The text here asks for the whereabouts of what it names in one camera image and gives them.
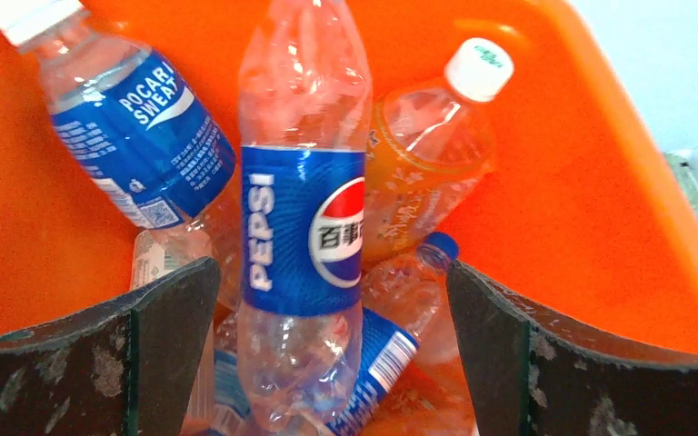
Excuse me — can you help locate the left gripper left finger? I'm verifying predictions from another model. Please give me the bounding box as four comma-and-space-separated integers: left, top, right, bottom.
0, 257, 221, 435

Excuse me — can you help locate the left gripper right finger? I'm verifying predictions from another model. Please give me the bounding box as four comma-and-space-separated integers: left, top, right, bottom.
446, 261, 698, 435

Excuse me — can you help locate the blue label water bottle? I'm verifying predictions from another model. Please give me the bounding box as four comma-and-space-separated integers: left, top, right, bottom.
326, 232, 460, 435
237, 1, 373, 432

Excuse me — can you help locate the large orange juice bottle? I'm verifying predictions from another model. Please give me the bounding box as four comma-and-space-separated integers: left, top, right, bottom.
362, 37, 514, 269

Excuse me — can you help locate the blue label bottle white cap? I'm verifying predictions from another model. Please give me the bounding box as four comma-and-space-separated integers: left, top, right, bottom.
0, 1, 242, 309

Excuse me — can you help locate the orange plastic bin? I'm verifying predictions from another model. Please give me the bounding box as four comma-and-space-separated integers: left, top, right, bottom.
0, 1, 698, 354

